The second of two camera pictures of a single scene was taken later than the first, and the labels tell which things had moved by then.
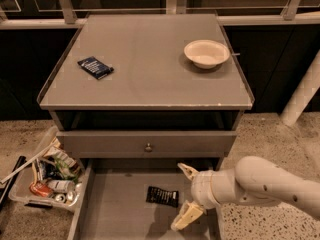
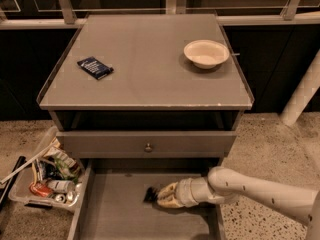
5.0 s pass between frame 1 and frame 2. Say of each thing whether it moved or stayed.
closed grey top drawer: stayed
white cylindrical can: stayed
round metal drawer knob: stayed
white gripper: moved
